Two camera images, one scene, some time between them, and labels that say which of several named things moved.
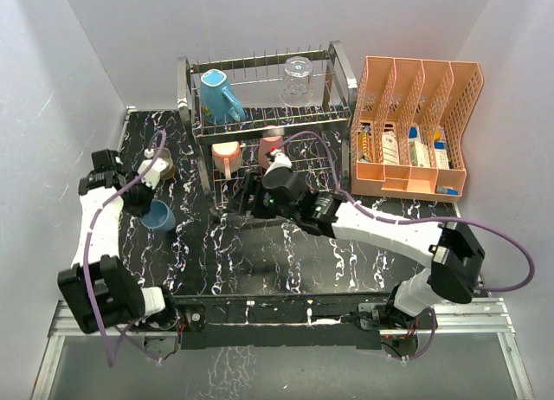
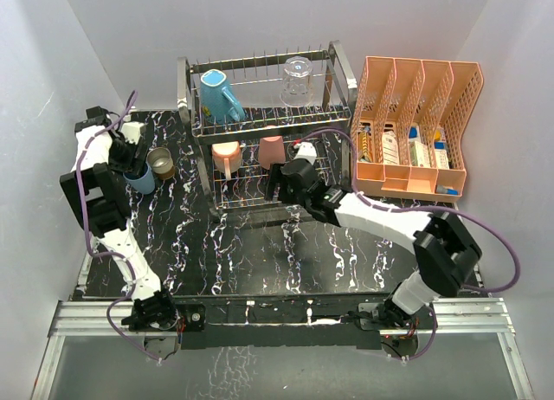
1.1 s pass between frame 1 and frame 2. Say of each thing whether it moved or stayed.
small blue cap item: stayed
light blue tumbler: moved
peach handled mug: stayed
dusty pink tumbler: stayed
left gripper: moved
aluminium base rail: stayed
